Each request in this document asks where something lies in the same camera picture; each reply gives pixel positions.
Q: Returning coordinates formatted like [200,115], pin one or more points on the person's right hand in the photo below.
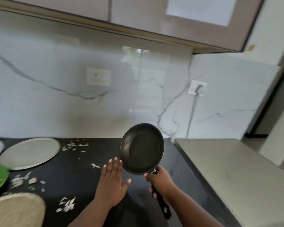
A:
[163,184]

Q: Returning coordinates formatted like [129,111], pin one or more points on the person's left hand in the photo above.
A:
[111,184]

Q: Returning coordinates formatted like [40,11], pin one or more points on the black frying pan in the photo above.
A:
[142,148]

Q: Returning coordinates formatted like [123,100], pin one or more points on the silver dishwasher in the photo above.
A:
[232,172]

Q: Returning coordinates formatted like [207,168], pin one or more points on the plain beige small plate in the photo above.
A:
[28,153]

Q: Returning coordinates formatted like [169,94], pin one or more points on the beige speckled round plate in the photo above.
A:
[14,212]

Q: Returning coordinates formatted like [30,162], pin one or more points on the person's right forearm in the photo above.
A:
[194,212]

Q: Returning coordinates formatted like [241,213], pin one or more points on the black countertop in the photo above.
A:
[85,182]

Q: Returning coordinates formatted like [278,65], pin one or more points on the yellow tape piece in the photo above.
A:
[251,47]

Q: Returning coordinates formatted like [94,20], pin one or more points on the white wall socket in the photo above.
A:
[192,88]

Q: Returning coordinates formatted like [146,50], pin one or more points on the white socket with switch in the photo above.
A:
[99,76]

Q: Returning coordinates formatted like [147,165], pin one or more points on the beige wall cabinet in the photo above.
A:
[61,4]

